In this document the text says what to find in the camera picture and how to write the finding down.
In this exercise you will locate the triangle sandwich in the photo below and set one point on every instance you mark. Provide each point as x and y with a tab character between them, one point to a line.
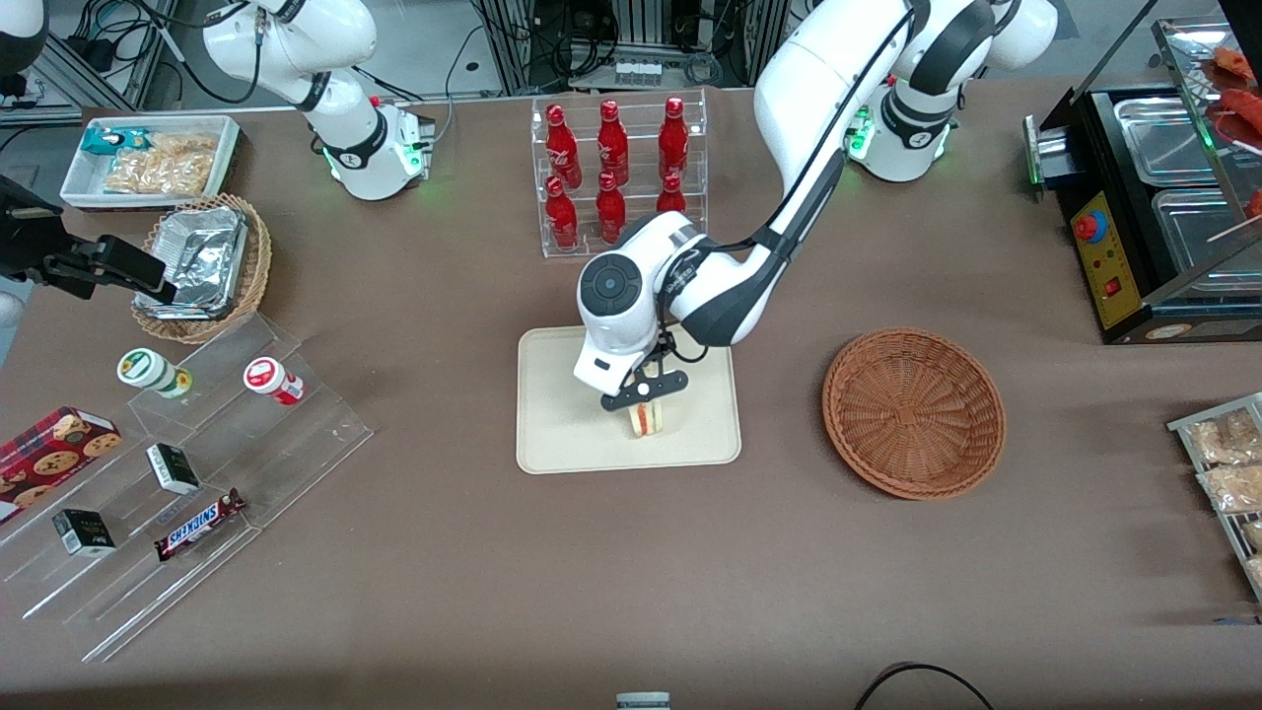
647	420

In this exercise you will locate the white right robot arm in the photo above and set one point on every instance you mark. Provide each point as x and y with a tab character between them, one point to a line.
350	148

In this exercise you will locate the red lidded white cup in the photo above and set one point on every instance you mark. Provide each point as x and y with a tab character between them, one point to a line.
271	380

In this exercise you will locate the small black box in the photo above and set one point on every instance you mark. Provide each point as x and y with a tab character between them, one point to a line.
173	468
84	532

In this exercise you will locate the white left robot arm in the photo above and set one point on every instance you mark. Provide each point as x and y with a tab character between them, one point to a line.
818	79

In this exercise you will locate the clear acrylic bottle rack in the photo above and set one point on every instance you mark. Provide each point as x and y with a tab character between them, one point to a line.
641	99

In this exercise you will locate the light tan wicker basket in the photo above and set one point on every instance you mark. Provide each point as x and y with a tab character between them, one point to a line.
258	251

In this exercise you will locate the aluminium profile rail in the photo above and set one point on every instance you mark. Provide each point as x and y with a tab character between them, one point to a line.
108	59

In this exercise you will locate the white rectangular bin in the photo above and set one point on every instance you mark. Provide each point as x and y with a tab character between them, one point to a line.
79	182

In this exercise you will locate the green lidded white cup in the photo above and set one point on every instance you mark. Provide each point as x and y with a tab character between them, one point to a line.
148	371

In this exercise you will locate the cream plastic tray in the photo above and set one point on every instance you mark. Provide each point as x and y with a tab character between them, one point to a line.
552	414

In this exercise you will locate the clear acrylic stepped shelf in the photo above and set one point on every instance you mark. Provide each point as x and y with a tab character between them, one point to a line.
296	454

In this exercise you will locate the aluminium frame rack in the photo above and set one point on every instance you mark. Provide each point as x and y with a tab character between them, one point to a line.
513	44

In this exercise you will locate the clear bag of chips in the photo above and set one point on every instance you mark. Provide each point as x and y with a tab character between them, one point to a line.
168	163

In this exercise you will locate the brown round wicker basket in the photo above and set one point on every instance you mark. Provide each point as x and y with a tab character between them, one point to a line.
912	414

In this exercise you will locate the black hot food warmer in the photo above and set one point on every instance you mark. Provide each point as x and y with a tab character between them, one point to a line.
1109	266

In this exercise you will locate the black power adapter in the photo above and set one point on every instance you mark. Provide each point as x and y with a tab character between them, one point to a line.
91	48

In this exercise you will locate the red sausage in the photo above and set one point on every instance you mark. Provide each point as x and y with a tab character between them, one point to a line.
1237	64

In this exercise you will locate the metal display rack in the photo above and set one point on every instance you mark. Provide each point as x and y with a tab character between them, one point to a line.
1178	426

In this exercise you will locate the red drink bottle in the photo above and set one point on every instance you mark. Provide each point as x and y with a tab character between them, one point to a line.
561	148
610	207
673	143
612	146
670	195
562	217

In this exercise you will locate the clear snack bag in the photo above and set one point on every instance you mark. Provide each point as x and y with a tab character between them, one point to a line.
1232	488
1254	535
1223	439

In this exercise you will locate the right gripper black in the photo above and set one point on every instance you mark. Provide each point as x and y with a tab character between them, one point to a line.
30	247

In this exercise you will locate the white power strip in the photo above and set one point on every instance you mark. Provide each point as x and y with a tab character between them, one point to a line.
637	72

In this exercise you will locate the Snickers chocolate bar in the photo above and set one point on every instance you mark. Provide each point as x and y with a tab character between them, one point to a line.
197	525

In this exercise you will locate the stainless steel pan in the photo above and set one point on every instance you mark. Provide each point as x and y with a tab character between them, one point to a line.
1198	242
1163	138

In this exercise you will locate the red plaid cookie box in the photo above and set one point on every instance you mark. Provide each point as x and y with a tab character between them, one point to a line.
49	459

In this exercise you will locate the teal snack packet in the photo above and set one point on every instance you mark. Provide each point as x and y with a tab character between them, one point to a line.
104	141

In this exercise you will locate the aluminium foil container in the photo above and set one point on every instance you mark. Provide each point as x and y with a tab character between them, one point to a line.
202	256

